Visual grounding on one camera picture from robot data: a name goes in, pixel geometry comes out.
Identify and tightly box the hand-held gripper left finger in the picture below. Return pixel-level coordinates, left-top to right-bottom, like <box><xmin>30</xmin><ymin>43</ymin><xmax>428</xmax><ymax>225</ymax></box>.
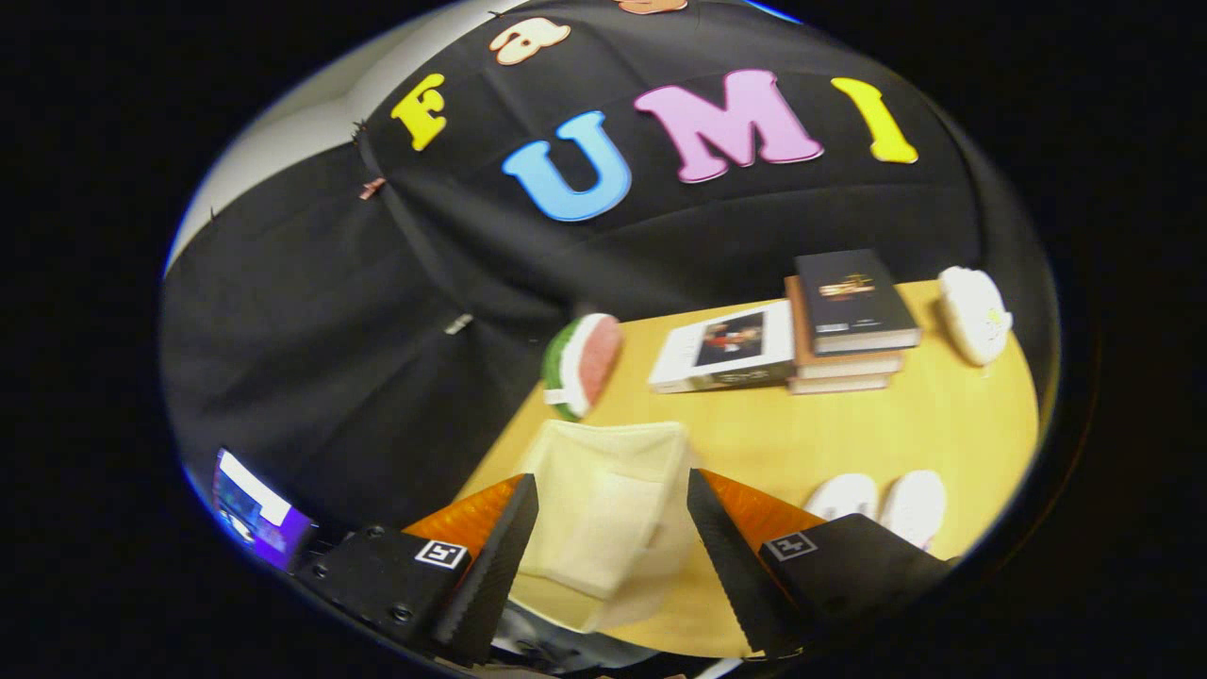
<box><xmin>292</xmin><ymin>473</ymin><xmax>540</xmax><ymax>667</ymax></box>

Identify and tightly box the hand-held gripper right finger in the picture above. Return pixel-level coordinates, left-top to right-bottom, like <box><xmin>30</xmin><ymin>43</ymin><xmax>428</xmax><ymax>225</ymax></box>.
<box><xmin>686</xmin><ymin>469</ymin><xmax>958</xmax><ymax>658</ymax></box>

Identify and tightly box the beige fabric storage box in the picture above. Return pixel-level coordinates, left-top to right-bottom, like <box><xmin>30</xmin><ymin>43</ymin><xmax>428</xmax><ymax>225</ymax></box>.
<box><xmin>514</xmin><ymin>420</ymin><xmax>703</xmax><ymax>633</ymax></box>

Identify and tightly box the white canvas shoe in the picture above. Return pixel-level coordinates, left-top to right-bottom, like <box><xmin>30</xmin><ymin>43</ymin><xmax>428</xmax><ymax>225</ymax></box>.
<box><xmin>802</xmin><ymin>472</ymin><xmax>880</xmax><ymax>522</ymax></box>
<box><xmin>879</xmin><ymin>470</ymin><xmax>948</xmax><ymax>551</ymax></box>

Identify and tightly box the thin brown book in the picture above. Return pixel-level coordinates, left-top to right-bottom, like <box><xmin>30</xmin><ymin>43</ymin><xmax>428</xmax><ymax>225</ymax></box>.
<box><xmin>788</xmin><ymin>373</ymin><xmax>891</xmax><ymax>395</ymax></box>

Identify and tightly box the white portrait cover book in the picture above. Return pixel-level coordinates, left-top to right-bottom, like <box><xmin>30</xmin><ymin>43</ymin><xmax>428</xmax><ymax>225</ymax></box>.
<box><xmin>648</xmin><ymin>300</ymin><xmax>798</xmax><ymax>394</ymax></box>

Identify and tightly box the watermelon slice plush toy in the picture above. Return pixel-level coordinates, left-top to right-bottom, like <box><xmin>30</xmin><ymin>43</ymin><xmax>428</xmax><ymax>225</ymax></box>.
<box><xmin>541</xmin><ymin>313</ymin><xmax>623</xmax><ymax>422</ymax></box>

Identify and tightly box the lit monitor screen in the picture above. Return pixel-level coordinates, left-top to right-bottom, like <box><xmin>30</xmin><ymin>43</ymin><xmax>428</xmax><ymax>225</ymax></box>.
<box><xmin>212</xmin><ymin>448</ymin><xmax>317</xmax><ymax>573</ymax></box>

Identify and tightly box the black hardcover book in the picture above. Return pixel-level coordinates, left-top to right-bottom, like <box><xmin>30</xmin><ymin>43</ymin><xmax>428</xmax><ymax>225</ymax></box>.
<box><xmin>794</xmin><ymin>249</ymin><xmax>921</xmax><ymax>356</ymax></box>

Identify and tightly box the white plush toy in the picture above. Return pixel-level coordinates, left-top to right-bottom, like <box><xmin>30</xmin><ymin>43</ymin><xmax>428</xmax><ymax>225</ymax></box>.
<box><xmin>937</xmin><ymin>266</ymin><xmax>1014</xmax><ymax>367</ymax></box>

